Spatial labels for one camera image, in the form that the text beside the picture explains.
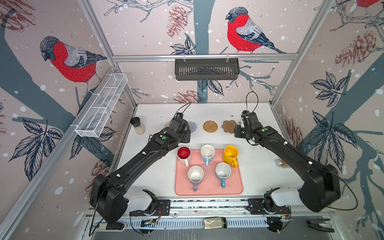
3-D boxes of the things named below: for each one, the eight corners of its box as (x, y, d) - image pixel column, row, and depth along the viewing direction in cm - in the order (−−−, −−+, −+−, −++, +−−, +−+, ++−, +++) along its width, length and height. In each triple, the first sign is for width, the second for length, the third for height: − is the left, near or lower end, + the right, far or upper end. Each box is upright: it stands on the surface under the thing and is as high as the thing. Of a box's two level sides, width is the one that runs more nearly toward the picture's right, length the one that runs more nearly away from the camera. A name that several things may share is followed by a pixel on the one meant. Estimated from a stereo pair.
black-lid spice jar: (135, 132, 108) (128, 120, 97) (141, 127, 111) (135, 115, 100) (141, 136, 105) (134, 125, 95) (147, 131, 108) (141, 119, 98)
